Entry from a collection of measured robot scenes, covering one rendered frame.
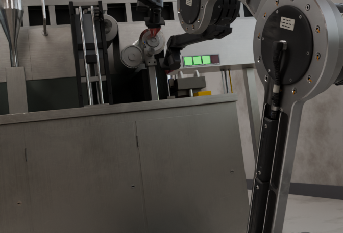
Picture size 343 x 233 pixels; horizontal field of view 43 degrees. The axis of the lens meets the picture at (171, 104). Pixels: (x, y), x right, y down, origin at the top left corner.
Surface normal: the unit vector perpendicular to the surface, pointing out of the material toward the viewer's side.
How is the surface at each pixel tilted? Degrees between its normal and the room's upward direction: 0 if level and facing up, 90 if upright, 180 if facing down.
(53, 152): 90
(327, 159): 90
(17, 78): 90
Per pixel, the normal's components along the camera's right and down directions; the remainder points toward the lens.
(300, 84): -0.91, 0.08
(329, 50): 0.41, 0.20
